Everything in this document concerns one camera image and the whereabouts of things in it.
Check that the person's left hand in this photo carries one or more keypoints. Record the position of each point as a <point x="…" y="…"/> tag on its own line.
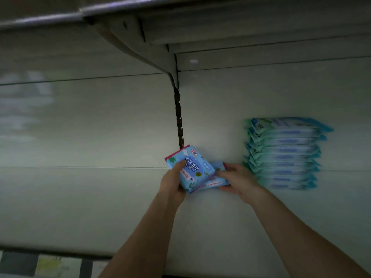
<point x="173" y="185"/>

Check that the person's right hand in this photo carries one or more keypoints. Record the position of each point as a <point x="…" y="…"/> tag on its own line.
<point x="246" y="183"/>

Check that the stack of blue green packets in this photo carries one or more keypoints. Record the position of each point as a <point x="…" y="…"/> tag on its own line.
<point x="284" y="153"/>

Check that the metal store shelving unit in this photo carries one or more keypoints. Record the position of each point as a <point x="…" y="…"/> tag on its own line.
<point x="87" y="124"/>

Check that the person's right forearm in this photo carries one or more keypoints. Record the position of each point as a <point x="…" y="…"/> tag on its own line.
<point x="301" y="246"/>

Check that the person's left forearm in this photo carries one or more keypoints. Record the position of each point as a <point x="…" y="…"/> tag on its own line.
<point x="145" y="246"/>

